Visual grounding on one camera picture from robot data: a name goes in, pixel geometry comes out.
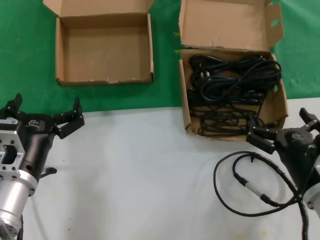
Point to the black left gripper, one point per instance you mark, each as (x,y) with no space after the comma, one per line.
(35,140)

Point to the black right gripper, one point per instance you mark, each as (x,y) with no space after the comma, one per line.
(297,155)

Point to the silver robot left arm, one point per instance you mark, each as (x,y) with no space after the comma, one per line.
(12,200)

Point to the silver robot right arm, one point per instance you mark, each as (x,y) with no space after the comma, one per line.
(313,197)

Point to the shallow open cardboard box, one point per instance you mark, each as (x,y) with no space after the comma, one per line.
(100,50)

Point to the cardboard box with upright lid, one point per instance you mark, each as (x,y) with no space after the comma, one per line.
(225,25)

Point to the green table cloth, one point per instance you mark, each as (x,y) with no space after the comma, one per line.
(25,50)

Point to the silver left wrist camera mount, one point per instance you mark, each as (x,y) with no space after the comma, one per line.
(10,140)

